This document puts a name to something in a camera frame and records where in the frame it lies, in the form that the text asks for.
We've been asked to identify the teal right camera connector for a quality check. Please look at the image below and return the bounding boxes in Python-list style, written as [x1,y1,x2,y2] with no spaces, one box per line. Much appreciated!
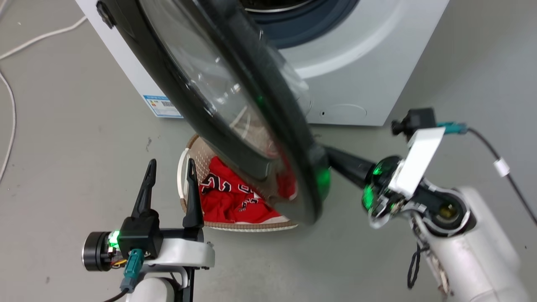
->
[436,121,469,135]

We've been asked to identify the red printed garment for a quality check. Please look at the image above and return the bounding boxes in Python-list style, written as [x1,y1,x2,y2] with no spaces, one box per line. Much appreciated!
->
[199,156,297,224]

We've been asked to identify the white washing machine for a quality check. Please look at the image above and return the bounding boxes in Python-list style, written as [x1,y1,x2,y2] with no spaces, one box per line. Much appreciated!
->
[76,0,450,127]

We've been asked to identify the round white filter cover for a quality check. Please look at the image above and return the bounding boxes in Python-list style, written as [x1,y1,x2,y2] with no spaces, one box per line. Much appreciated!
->
[308,103,368,125]

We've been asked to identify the dark grey door gasket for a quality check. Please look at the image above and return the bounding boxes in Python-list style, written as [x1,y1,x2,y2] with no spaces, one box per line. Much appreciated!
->
[239,0,361,49]

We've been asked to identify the black cable with white tag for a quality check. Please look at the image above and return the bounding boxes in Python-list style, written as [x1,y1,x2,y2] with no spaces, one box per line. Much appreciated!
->
[467,128,537,225]

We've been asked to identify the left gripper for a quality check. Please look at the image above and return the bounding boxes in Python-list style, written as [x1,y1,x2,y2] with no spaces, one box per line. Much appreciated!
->
[82,158,215,271]

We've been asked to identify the white right camera bracket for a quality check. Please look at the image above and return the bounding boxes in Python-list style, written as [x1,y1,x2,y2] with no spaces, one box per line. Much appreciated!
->
[389,127,446,200]

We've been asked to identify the blue white energy label sticker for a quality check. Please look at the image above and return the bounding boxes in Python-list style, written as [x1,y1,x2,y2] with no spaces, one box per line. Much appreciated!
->
[143,94,184,118]

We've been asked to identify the black round washing machine door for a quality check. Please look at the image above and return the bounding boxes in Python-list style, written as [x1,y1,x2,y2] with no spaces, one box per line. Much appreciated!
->
[96,0,332,226]

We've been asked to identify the white floor cable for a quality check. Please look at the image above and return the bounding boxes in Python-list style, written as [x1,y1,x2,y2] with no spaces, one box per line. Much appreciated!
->
[0,71,17,182]
[0,16,87,60]

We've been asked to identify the teal camera connector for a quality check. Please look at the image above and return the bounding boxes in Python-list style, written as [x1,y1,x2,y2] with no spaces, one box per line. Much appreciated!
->
[120,248,146,293]
[436,121,469,135]

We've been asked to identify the black left camera cable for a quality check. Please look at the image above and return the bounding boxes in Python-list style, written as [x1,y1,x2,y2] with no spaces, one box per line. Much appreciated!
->
[102,289,129,302]

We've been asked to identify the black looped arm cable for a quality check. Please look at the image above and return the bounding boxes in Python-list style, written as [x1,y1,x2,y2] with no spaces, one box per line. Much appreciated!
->
[407,242,422,290]

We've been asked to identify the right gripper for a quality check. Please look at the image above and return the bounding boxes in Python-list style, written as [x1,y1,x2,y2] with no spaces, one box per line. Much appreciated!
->
[325,146,420,229]

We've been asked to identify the teal left camera connector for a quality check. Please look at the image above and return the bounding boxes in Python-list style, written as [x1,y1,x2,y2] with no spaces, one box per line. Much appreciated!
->
[120,248,146,293]

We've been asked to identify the beige woven laundry basket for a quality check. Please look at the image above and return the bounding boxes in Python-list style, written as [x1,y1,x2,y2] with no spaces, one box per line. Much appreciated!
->
[177,134,299,233]

